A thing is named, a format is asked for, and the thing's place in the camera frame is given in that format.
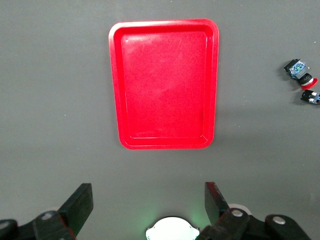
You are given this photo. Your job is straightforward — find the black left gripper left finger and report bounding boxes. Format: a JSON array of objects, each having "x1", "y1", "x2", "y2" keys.
[{"x1": 0, "y1": 183, "x2": 94, "y2": 240}]

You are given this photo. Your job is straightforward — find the red push button switch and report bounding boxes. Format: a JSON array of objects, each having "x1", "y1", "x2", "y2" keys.
[
  {"x1": 283, "y1": 58, "x2": 319, "y2": 91},
  {"x1": 300, "y1": 89, "x2": 320, "y2": 106}
]

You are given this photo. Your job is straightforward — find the red plastic tray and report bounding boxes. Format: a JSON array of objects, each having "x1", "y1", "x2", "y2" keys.
[{"x1": 108, "y1": 18, "x2": 220, "y2": 150}]

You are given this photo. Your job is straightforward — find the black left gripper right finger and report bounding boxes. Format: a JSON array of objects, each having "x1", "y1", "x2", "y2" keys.
[{"x1": 197, "y1": 181, "x2": 311, "y2": 240}]

